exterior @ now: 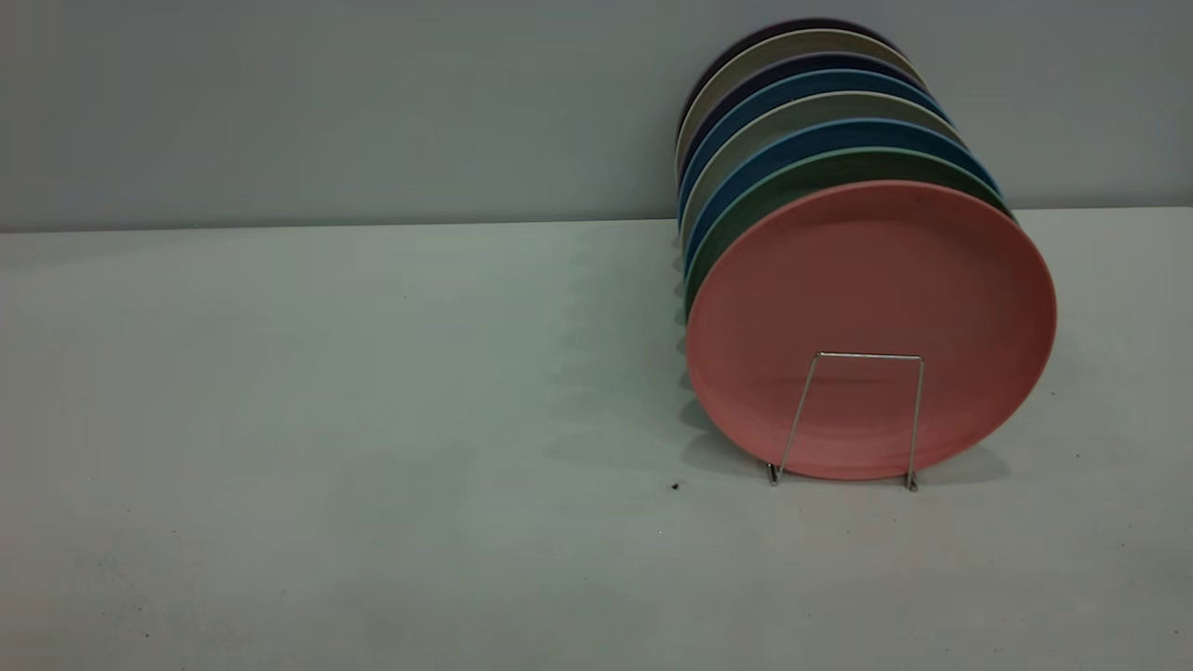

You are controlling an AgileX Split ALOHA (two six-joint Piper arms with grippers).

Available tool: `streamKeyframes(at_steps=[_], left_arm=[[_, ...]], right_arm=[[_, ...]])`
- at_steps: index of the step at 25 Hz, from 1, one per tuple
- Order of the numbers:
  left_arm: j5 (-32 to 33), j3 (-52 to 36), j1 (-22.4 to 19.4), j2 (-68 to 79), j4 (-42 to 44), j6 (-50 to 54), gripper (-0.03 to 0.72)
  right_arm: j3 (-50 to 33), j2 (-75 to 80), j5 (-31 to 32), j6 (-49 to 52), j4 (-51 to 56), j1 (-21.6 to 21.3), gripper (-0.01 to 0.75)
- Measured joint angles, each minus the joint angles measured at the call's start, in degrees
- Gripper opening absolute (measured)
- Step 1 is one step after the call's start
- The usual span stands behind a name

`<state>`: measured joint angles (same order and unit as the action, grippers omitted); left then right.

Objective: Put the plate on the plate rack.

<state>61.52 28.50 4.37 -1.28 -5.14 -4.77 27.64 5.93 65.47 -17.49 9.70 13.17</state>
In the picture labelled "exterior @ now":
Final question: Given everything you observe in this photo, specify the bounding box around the pink round plate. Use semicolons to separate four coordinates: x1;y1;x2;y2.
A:
685;181;1058;482

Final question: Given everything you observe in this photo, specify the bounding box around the green round plate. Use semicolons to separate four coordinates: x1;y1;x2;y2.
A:
683;147;1015;322

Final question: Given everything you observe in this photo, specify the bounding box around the blue round plate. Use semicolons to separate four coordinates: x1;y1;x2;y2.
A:
678;69;953;225
683;118;1001;281

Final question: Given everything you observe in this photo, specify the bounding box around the beige round plate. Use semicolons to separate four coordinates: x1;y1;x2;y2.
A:
679;90;970;253
675;29;920;178

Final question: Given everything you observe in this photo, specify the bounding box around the dark purple round plate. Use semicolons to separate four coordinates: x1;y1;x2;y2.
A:
678;52;929;180
679;18;901;122

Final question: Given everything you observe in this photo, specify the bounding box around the silver wire plate rack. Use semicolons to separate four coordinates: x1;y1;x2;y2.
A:
766;351;926;492

